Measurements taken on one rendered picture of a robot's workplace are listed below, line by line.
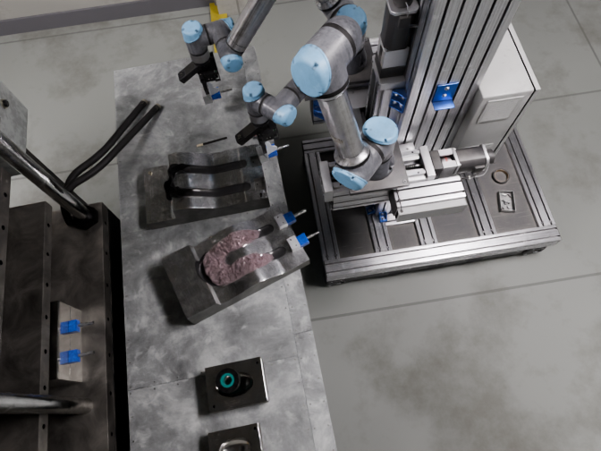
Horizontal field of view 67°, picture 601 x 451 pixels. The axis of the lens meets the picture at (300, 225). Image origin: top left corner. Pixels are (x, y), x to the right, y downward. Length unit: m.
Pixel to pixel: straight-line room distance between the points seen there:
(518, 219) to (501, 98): 1.10
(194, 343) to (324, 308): 0.99
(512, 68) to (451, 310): 1.37
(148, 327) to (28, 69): 2.58
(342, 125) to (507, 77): 0.71
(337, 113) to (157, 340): 1.08
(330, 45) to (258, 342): 1.07
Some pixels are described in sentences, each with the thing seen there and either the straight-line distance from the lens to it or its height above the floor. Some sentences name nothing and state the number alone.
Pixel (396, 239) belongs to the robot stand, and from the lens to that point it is 2.51.
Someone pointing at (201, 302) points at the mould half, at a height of 0.91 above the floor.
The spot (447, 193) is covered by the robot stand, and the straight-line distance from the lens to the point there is 1.83.
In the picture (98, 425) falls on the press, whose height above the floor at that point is 0.78.
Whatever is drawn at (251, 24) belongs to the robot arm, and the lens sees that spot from 1.67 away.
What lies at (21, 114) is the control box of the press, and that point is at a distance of 2.10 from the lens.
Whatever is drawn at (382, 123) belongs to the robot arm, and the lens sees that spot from 1.56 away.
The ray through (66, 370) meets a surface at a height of 0.90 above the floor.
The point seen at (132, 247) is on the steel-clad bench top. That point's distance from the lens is 1.98.
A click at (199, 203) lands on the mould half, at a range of 1.84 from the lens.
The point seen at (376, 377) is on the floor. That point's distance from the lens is 2.55.
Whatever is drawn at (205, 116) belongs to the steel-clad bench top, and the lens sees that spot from 2.20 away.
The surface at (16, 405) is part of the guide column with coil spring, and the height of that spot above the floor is 1.23.
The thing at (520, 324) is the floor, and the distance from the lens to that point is 2.79.
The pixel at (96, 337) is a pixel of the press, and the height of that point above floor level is 0.78.
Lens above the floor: 2.52
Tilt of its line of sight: 67 degrees down
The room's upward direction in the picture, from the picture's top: 5 degrees counter-clockwise
